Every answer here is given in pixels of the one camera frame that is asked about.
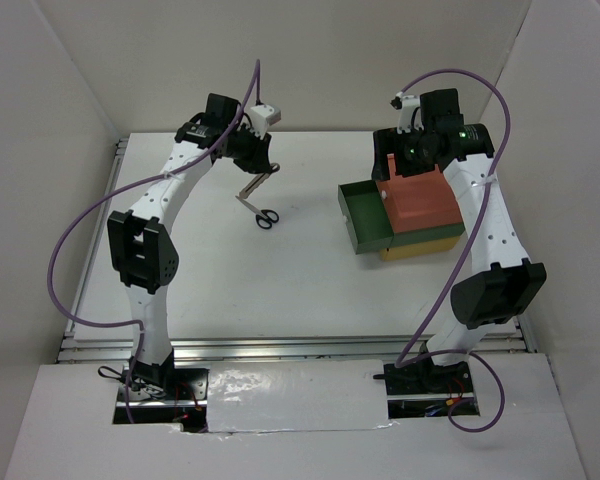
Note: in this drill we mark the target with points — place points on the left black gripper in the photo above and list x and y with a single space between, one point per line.
259 162

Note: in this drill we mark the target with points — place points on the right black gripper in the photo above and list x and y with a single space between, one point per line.
389 141

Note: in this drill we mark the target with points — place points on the green drawer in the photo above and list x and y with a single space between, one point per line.
369 227

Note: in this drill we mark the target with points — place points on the yellow bottom drawer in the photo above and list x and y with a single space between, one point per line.
418 249

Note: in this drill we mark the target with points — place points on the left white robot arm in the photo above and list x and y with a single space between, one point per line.
139 239

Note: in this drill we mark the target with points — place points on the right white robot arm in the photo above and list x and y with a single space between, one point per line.
503 279

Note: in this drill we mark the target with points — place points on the red top drawer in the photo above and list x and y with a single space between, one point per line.
418 202

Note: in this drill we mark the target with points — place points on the white foam board cover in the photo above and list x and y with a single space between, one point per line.
303 396

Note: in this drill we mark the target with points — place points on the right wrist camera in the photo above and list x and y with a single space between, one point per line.
408 107

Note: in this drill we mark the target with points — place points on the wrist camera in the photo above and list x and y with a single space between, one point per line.
408 107
263 116

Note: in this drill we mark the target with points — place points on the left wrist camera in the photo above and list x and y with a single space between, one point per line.
263 116

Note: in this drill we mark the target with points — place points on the black handled scissors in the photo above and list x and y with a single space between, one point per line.
265 218

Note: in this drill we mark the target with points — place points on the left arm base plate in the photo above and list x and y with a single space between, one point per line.
188 389

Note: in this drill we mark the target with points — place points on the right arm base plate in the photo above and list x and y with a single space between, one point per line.
416 382

